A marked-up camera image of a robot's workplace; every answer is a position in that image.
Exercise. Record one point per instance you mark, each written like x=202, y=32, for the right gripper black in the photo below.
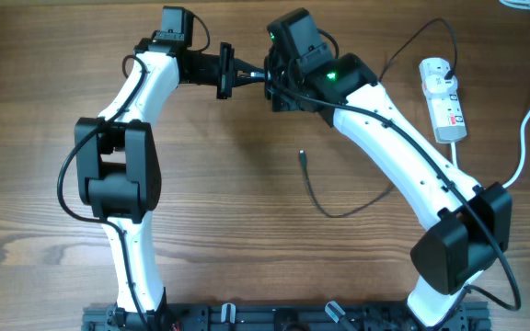
x=271, y=80

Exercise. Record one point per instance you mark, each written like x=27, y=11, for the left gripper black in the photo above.
x=227, y=78

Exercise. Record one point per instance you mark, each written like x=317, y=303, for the white power strip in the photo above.
x=448, y=122

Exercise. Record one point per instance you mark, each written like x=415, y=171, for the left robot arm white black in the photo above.
x=118, y=172

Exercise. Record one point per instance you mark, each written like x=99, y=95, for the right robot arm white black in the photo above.
x=466, y=226

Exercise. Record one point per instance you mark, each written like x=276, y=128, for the white charger adapter plug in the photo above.
x=435, y=85

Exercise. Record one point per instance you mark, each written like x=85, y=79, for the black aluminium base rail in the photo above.
x=472, y=316

